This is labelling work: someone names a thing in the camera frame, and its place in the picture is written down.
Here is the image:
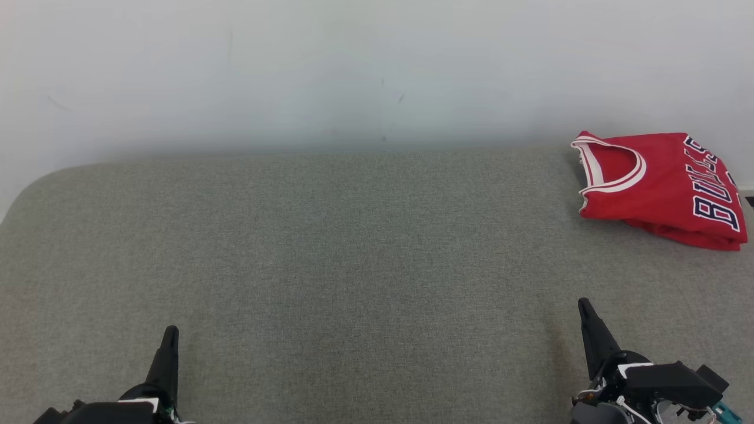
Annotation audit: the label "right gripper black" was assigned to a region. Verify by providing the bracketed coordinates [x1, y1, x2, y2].
[574, 297, 654, 424]

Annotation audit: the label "red jersey white sleeves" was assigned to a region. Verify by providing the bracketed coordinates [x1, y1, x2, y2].
[570, 131, 749, 245]

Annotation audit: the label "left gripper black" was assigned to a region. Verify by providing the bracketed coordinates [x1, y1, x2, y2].
[117, 325, 180, 424]

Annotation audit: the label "thin white cable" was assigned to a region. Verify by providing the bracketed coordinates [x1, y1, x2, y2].
[616, 395, 656, 424]

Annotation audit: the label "grey fabric sofa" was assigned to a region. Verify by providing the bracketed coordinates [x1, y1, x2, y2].
[0, 144, 754, 424]

